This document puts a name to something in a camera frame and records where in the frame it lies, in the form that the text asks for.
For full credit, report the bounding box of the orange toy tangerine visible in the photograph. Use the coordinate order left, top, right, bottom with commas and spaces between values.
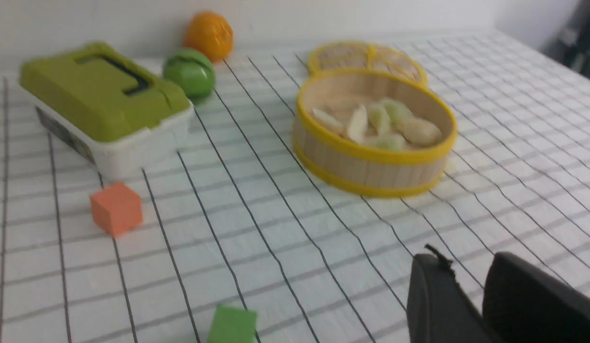
183, 11, 234, 63

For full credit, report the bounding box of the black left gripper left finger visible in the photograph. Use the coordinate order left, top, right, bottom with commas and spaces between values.
407, 244, 502, 343

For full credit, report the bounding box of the orange foam cube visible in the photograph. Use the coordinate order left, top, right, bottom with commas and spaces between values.
90, 182, 144, 239

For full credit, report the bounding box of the white checkered tablecloth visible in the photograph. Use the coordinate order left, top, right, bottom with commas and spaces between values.
0, 33, 590, 343

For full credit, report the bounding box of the bamboo steamer lid yellow rim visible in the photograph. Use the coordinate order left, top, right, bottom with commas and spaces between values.
307, 41, 428, 87

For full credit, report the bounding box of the green toy watermelon ball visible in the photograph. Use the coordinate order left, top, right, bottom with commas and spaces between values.
162, 48, 216, 102

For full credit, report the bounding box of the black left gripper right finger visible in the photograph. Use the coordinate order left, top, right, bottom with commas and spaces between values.
482, 252, 590, 343

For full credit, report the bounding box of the green lidded white box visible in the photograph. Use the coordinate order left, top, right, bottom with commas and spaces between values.
19, 42, 194, 181

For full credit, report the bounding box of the bamboo steamer tray yellow rim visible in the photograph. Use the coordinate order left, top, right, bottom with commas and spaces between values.
293, 68, 458, 198

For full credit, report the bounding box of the white dumpling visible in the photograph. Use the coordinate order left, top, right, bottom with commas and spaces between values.
345, 104, 368, 145
399, 117, 442, 146
312, 108, 345, 135

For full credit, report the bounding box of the green-tinted dumpling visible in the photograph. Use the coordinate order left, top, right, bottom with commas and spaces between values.
363, 134, 407, 151
367, 103, 392, 135
380, 98, 414, 126

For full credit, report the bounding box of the green foam cube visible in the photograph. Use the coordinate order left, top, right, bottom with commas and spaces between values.
206, 305, 257, 343

